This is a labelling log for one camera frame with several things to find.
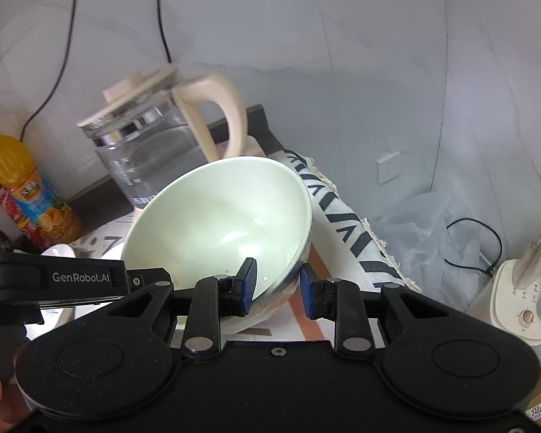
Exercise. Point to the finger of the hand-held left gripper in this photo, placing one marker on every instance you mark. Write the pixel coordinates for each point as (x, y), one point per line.
(148, 276)

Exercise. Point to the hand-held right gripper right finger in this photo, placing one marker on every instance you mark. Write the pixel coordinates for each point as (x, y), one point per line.
(307, 291)

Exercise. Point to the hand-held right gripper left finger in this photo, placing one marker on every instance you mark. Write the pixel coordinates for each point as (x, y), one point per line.
(245, 286)

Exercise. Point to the white printed plate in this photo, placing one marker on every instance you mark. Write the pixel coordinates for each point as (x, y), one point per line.
(59, 250)

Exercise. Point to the large white bowl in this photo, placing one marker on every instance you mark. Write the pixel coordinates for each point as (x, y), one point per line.
(216, 216)

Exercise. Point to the red drink can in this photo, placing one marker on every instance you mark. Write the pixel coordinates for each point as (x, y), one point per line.
(6, 205)

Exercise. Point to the patterned table cloth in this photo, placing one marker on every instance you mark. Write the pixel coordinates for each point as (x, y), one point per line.
(342, 221)

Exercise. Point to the orange juice bottle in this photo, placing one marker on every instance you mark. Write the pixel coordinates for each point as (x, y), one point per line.
(27, 189)

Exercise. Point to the white plastic sheet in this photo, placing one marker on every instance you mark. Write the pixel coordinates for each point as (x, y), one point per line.
(414, 243)

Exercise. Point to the cream appliance stand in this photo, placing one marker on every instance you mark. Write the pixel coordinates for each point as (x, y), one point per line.
(509, 306)

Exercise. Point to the white wall socket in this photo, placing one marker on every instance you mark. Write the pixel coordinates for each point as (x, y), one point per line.
(387, 169)

